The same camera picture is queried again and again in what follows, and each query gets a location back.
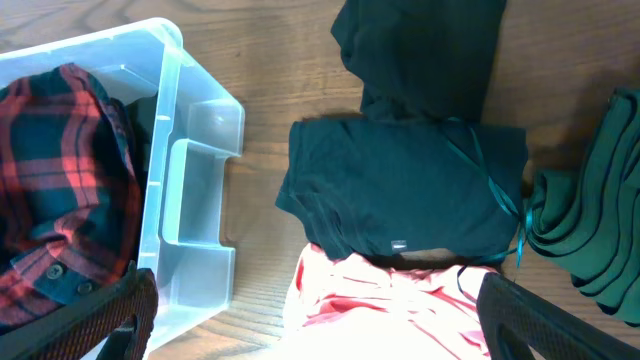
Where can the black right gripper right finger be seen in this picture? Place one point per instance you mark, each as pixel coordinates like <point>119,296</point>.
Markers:
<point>517,324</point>

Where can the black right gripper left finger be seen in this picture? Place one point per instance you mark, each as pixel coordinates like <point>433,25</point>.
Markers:
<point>118,320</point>

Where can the red navy plaid shirt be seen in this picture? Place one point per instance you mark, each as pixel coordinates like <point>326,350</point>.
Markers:
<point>70,201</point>

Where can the clear plastic storage bin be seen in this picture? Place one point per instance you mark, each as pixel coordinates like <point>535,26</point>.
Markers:
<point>197,126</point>

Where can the green folded garment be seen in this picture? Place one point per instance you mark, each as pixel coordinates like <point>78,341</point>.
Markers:
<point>587,222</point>

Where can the dark teal folded shirt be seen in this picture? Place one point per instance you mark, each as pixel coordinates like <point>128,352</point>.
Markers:
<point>383,188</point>

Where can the pink crumpled garment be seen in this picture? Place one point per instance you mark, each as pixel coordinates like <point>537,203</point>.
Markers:
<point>351,309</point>

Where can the black folded garment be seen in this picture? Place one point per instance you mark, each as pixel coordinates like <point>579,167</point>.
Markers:
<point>420,58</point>

